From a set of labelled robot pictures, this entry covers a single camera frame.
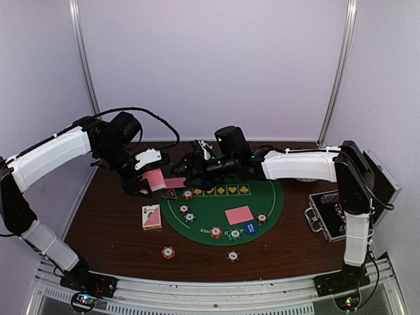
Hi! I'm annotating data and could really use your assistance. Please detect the black red triangular dealer button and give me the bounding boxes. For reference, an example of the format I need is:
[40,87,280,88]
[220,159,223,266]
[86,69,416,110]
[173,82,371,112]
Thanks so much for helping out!
[161,188,178,201]

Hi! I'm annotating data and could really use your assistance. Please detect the round green poker mat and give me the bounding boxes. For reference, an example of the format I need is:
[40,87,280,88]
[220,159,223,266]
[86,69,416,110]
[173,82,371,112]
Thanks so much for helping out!
[159,177,284,247]

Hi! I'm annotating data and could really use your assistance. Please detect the left aluminium frame post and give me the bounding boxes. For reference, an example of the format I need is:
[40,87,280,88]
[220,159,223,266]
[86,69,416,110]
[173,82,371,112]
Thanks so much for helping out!
[68,0,100,114]

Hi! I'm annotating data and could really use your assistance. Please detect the red playing card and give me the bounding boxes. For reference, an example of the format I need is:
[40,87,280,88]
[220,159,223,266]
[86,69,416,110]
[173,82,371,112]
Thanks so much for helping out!
[164,177,186,189]
[225,205,254,226]

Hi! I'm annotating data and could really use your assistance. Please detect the green chip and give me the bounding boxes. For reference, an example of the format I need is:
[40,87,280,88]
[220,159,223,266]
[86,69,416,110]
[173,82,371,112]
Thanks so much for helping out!
[228,228,242,241]
[184,213,196,223]

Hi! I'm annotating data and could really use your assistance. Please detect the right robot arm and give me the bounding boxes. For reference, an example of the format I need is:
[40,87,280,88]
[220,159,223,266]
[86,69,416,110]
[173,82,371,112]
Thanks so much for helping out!
[170,125,394,290]

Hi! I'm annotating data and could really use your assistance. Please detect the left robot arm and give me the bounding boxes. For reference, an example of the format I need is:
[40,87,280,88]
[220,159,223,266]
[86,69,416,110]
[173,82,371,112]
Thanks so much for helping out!
[1,112,161,291]

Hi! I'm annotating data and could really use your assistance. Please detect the blue small blind button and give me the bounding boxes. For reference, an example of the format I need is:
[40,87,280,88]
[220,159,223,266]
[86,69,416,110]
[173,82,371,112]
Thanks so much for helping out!
[243,222,259,236]

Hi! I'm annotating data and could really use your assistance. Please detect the aluminium poker chip case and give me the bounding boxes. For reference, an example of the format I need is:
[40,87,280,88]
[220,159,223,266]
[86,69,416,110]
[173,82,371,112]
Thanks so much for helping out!
[304,149,401,243]

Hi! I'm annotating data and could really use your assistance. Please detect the red chips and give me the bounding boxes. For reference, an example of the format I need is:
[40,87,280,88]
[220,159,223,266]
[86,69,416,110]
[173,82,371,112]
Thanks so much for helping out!
[210,226,223,240]
[182,190,194,201]

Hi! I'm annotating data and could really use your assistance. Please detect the brown poker chip stack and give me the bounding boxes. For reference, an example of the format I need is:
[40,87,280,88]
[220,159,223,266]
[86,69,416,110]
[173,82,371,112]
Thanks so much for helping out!
[226,250,240,263]

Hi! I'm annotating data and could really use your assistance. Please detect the orange poker chip stack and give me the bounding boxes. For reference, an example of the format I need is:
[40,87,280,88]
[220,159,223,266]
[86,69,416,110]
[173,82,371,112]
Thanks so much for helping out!
[161,246,175,259]

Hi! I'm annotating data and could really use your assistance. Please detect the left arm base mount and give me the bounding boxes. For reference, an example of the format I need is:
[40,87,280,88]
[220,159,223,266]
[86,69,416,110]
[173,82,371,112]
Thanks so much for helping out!
[60,272,117,298]

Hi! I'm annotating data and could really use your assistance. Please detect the patterned ceramic saucer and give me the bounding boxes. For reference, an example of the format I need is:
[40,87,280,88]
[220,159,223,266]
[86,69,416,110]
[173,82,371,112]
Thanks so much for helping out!
[294,178,318,183]

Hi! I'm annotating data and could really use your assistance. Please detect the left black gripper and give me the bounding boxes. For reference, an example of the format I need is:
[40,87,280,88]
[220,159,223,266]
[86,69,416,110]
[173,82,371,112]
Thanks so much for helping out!
[96,140,153,198]

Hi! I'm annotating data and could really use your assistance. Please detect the right aluminium frame post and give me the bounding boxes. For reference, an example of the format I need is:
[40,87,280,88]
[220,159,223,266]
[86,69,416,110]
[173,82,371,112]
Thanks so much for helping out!
[317,0,358,147]

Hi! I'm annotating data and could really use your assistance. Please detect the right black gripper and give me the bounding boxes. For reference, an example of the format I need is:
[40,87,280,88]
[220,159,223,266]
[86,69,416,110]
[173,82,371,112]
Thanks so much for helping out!
[170,152,238,190]

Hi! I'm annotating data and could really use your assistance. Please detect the card deck box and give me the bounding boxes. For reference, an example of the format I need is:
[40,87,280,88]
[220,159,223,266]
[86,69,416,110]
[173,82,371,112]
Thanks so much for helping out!
[141,204,162,230]

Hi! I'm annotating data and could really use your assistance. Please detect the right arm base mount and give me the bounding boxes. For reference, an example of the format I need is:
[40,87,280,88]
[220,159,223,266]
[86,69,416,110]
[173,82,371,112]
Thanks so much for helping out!
[314,271,370,297]

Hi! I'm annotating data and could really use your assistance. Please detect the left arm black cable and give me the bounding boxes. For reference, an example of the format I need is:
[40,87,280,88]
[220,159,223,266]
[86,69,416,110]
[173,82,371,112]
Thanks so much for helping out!
[94,106,181,152]

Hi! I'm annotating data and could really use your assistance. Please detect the red card deck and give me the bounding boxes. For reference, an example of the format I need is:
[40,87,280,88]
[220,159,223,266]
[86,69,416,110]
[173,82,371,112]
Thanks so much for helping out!
[142,169,167,192]

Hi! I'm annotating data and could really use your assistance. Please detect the aluminium frame post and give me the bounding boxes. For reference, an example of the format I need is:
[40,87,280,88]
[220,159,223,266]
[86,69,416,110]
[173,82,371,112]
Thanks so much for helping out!
[68,0,100,114]
[317,0,358,147]

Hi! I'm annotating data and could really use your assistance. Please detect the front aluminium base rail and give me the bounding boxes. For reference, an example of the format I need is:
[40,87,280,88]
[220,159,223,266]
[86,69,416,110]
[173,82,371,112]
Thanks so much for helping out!
[26,252,408,315]

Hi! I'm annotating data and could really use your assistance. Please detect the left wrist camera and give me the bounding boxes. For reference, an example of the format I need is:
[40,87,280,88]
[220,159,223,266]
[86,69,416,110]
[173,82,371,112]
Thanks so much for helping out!
[134,148,170,171]

